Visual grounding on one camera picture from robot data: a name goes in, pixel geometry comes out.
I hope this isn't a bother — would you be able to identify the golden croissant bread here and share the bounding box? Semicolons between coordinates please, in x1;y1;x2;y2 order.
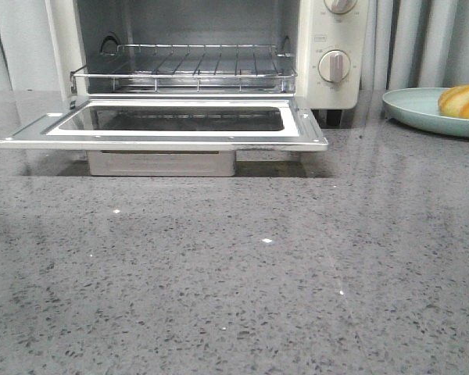
438;84;469;119

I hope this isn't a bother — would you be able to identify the open glass oven door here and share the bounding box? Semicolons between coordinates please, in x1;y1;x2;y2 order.
0;97;328;152

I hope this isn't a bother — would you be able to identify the cream oven door handle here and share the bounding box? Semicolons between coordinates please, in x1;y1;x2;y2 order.
87;151;236;177

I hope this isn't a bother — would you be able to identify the lower beige oven knob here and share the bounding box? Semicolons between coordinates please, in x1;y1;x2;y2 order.
318;50;351;84

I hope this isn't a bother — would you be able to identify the light green plate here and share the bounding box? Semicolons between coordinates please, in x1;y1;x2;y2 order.
382;87;469;138

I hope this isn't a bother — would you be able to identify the metal wire oven rack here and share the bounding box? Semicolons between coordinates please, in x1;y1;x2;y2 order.
70;44;297;95

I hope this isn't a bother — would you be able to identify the cream toaster oven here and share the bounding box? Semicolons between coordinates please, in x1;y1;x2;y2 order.
46;1;369;113

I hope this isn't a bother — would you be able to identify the beige oven knob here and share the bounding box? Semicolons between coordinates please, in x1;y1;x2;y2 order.
318;50;351;84
324;0;356;15

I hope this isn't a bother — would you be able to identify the upper beige oven knob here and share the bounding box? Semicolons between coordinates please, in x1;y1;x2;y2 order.
324;0;356;15

